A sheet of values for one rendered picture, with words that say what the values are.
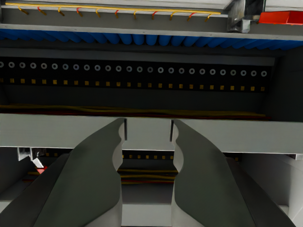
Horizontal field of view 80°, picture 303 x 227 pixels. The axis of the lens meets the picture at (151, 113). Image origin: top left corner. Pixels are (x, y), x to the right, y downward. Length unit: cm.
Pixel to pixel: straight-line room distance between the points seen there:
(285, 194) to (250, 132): 21
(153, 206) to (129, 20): 31
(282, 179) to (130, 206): 31
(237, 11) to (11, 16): 25
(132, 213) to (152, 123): 20
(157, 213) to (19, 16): 37
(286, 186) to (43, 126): 44
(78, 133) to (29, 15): 15
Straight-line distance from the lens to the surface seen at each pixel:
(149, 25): 24
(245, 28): 22
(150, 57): 36
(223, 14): 25
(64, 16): 26
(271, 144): 31
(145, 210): 39
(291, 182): 45
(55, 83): 40
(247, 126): 28
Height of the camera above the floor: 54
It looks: 30 degrees up
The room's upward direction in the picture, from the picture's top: 178 degrees counter-clockwise
